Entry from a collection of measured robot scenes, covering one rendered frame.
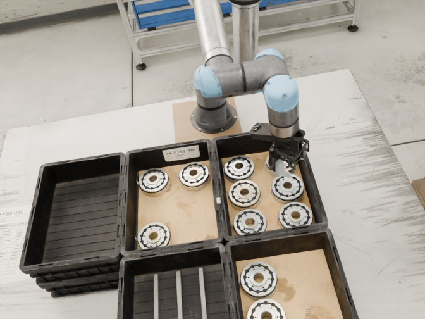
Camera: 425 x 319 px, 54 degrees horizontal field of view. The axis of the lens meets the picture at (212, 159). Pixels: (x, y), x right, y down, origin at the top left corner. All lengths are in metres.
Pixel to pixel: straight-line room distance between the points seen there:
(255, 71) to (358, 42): 2.42
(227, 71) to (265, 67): 0.09
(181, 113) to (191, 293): 0.77
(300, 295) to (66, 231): 0.77
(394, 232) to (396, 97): 1.59
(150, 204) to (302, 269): 0.54
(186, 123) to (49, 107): 1.79
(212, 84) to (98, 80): 2.40
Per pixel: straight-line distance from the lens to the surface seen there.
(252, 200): 1.35
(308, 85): 1.94
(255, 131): 1.15
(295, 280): 1.26
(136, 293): 1.30
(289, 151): 1.11
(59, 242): 1.48
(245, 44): 1.44
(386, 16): 3.70
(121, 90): 3.20
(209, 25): 1.13
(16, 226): 1.76
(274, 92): 0.95
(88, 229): 1.46
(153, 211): 1.42
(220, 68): 1.03
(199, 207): 1.39
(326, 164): 1.64
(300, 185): 1.38
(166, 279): 1.29
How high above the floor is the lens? 1.99
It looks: 51 degrees down
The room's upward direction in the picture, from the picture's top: 11 degrees counter-clockwise
